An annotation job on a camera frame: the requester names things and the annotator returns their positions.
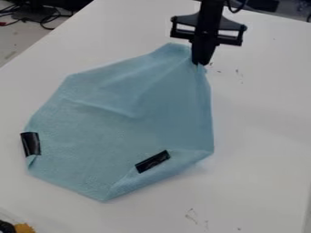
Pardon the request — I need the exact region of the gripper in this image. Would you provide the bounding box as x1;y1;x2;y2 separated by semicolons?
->
168;13;249;66

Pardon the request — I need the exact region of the light blue cloth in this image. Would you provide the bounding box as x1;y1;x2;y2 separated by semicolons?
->
19;42;216;203

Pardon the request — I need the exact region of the yellow toy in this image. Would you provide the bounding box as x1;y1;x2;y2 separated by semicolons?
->
13;222;37;233

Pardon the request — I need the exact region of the black cable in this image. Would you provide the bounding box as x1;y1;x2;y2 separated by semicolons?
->
38;6;75;31

